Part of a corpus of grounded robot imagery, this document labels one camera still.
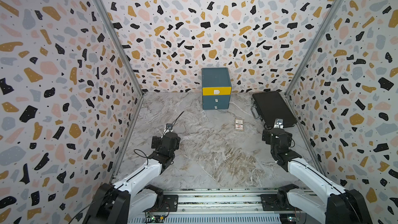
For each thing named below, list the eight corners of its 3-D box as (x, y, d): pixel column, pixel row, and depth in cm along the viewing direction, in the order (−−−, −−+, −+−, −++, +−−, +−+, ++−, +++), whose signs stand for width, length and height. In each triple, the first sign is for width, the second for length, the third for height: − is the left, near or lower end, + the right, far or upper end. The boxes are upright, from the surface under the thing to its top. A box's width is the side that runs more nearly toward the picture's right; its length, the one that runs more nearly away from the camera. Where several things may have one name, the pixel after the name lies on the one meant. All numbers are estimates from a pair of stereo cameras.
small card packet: (235, 130, 103) (235, 128, 101) (234, 120, 109) (234, 118, 107) (244, 130, 103) (245, 128, 101) (243, 120, 109) (243, 118, 107)
